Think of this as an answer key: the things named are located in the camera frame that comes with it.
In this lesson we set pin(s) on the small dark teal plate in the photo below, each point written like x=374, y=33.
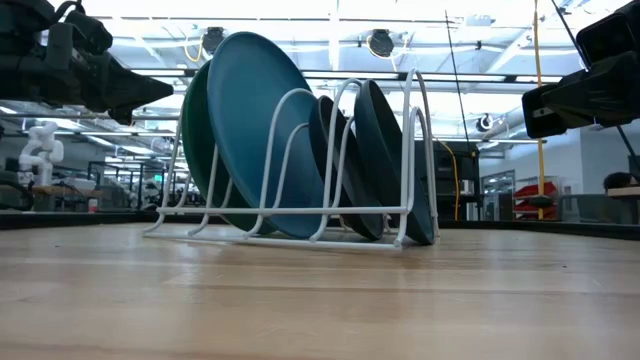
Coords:
x=380, y=150

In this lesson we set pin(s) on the large green plate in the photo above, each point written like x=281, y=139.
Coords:
x=195, y=140

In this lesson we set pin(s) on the small black plate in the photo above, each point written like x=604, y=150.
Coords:
x=357, y=185

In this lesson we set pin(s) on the red storage bins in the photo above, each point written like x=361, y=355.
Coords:
x=535, y=192

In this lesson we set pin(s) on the black equipment cabinet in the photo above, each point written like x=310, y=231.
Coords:
x=450, y=175

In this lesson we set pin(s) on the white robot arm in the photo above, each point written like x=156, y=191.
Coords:
x=42, y=150

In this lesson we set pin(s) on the large blue plate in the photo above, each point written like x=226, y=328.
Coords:
x=245, y=100

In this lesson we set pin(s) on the wooden desk top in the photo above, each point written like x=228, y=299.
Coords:
x=625, y=192

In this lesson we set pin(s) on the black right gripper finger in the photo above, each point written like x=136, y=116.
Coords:
x=605, y=92
x=542, y=117

